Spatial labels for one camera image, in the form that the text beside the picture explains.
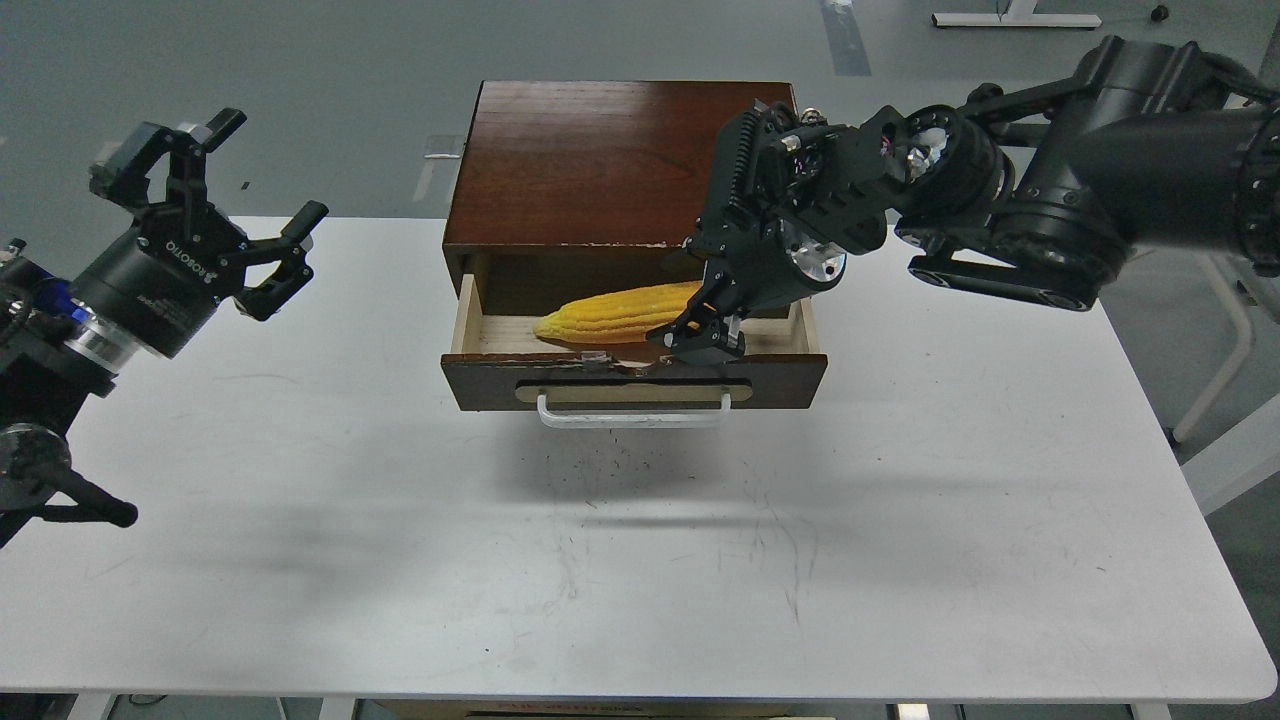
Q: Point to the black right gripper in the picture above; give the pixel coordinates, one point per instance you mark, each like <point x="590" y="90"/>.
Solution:
<point x="788" y="198"/>

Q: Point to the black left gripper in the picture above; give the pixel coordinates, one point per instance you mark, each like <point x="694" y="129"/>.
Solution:
<point x="140" y="290"/>

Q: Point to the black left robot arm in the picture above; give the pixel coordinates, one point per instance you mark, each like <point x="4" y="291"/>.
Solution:
<point x="55" y="352"/>

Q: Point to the white table base background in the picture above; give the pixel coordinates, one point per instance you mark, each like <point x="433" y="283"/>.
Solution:
<point x="1016" y="15"/>

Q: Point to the yellow corn cob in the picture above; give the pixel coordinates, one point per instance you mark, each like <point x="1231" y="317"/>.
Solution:
<point x="616" y="318"/>

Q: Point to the dark wooden cabinet box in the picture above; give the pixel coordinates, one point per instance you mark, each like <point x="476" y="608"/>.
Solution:
<point x="571" y="188"/>

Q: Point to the white frame stand right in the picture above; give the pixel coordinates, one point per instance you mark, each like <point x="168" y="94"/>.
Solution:
<point x="1230" y="460"/>

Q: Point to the wooden drawer with white handle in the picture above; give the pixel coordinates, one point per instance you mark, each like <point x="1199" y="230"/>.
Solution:
<point x="496" y="364"/>

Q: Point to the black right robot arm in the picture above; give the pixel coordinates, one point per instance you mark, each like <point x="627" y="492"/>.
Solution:
<point x="1038" y="196"/>

